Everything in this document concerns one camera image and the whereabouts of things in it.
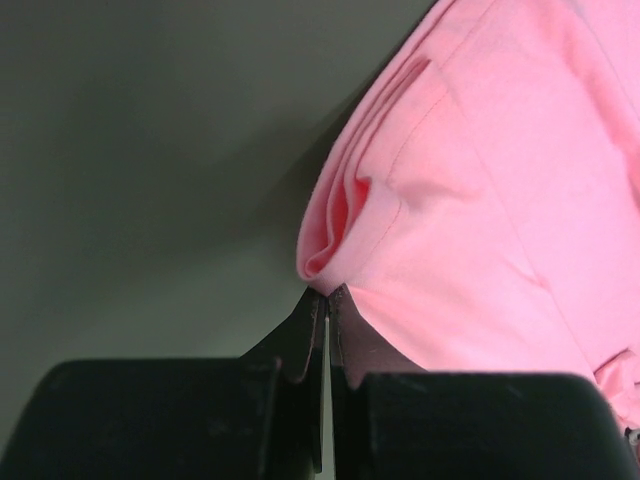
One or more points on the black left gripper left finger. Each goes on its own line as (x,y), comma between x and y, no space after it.
(256,416)

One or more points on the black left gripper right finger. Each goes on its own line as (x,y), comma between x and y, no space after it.
(393,420)

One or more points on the light pink t shirt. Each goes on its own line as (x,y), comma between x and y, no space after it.
(481,205)

